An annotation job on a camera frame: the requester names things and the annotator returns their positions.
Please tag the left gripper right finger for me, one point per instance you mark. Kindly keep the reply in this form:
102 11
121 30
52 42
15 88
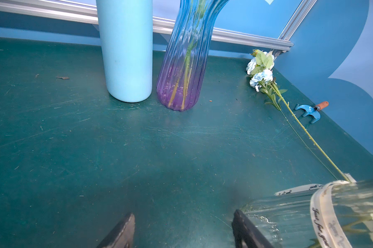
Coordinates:
246 234

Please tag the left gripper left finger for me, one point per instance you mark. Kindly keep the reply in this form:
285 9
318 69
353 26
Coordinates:
122 235

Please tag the clear ribbed glass vase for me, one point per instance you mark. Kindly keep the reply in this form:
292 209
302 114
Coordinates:
337 215

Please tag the blue carnation stem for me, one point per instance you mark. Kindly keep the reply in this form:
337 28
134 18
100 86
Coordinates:
264 82

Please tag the purple ribbed glass vase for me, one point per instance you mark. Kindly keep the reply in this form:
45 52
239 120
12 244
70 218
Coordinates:
213 10

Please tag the blue rose stem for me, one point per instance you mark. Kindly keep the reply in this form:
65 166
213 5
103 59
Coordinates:
262 59

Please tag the light blue ceramic vase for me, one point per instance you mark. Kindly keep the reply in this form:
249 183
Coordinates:
126 34

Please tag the aluminium frame corner post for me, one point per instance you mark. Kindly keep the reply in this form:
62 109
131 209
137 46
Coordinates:
298 16

